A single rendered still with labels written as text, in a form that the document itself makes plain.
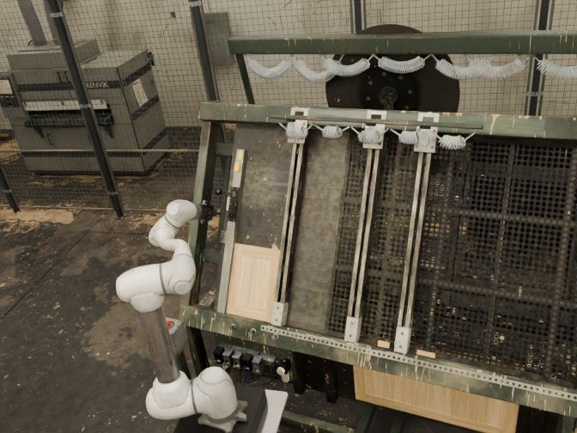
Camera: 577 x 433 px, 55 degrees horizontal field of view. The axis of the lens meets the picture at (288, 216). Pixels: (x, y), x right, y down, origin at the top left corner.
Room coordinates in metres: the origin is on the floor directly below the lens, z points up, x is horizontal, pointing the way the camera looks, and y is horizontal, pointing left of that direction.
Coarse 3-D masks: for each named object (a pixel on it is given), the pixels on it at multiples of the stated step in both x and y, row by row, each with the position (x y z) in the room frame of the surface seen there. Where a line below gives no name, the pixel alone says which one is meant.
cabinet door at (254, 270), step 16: (240, 256) 2.63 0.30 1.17; (256, 256) 2.59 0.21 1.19; (272, 256) 2.55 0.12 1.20; (240, 272) 2.58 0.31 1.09; (256, 272) 2.54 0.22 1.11; (272, 272) 2.50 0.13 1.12; (240, 288) 2.53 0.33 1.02; (256, 288) 2.50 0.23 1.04; (272, 288) 2.45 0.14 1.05; (240, 304) 2.48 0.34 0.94; (256, 304) 2.45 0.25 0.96; (272, 304) 2.41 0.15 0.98
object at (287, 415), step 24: (480, 312) 2.42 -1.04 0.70; (192, 336) 2.55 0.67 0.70; (576, 336) 2.05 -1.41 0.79; (192, 360) 2.57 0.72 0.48; (312, 360) 2.45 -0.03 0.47; (504, 360) 1.95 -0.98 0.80; (528, 360) 1.90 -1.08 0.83; (312, 384) 2.46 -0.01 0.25; (336, 384) 2.36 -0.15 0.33; (528, 408) 1.88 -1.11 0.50; (312, 432) 2.21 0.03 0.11; (336, 432) 2.14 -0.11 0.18; (480, 432) 1.98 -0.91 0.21; (528, 432) 1.83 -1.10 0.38; (552, 432) 1.82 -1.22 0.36; (576, 432) 1.58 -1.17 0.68
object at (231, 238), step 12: (240, 168) 2.88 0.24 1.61; (240, 180) 2.85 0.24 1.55; (240, 192) 2.83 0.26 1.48; (240, 204) 2.81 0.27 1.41; (228, 228) 2.73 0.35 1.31; (228, 240) 2.69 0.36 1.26; (228, 252) 2.65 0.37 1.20; (228, 264) 2.62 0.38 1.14; (228, 276) 2.58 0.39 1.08; (228, 288) 2.56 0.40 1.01
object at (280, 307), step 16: (304, 112) 2.81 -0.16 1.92; (288, 128) 2.67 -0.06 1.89; (304, 144) 2.77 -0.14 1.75; (304, 160) 2.75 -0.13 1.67; (288, 192) 2.65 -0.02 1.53; (288, 208) 2.61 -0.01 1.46; (288, 224) 2.58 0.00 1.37; (288, 240) 2.51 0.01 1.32; (288, 256) 2.46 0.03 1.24; (288, 272) 2.43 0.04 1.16; (288, 288) 2.41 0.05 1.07; (272, 320) 2.31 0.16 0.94
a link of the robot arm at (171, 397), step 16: (128, 272) 1.88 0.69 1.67; (144, 272) 1.86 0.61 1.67; (128, 288) 1.82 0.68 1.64; (144, 288) 1.82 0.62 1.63; (160, 288) 1.82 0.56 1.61; (144, 304) 1.81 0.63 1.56; (160, 304) 1.84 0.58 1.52; (144, 320) 1.82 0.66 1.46; (160, 320) 1.82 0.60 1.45; (160, 336) 1.80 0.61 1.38; (160, 352) 1.79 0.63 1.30; (160, 368) 1.77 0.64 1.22; (176, 368) 1.80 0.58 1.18; (160, 384) 1.77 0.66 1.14; (176, 384) 1.76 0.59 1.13; (160, 400) 1.73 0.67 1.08; (176, 400) 1.72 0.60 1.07; (192, 400) 1.73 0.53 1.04; (160, 416) 1.71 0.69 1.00; (176, 416) 1.71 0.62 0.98
